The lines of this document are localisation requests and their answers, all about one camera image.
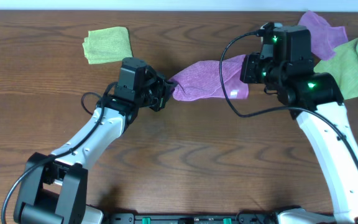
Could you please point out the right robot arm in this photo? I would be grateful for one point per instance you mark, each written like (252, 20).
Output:
(284, 66)

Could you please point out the folded green cloth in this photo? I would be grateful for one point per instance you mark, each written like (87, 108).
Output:
(107, 45)

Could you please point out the purple cloth with white tag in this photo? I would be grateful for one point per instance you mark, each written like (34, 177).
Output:
(201, 80)

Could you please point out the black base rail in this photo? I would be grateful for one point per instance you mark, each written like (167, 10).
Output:
(240, 218)

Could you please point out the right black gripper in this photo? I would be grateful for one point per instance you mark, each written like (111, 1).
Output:
(246, 69)

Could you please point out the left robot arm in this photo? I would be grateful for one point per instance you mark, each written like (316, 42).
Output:
(53, 187)

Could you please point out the purple cloth at top right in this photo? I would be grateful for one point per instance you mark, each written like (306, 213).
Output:
(324, 37)

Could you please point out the crumpled green cloth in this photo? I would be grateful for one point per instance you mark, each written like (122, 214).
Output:
(344, 68)

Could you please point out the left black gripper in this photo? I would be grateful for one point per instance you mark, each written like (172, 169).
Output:
(161, 97)

